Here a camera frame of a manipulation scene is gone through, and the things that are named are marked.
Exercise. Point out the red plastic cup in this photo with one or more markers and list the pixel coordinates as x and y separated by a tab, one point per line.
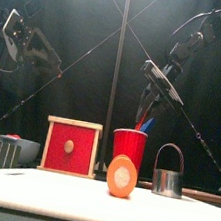
128	149

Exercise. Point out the red and blue toy knife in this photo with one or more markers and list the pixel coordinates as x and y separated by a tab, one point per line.
149	126

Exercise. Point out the grey bowl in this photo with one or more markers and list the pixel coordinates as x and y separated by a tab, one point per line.
28	150

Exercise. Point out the white cutting board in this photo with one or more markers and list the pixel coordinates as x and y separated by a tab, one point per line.
96	203

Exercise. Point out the grey ribbed block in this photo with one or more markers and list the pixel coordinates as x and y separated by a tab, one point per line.
4	155

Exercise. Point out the vertical metal frame pole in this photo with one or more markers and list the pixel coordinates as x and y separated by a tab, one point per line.
116	66

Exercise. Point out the small metal bucket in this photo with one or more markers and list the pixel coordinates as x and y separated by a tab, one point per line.
167	182

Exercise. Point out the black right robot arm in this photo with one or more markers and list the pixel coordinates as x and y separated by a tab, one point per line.
210	27

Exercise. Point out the orange toy carrot slice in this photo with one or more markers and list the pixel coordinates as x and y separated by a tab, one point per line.
121	176

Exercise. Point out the wooden box with red drawer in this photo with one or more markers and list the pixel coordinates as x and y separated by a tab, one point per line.
71	147

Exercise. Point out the red toy in bowl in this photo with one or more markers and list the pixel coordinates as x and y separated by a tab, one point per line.
13	136

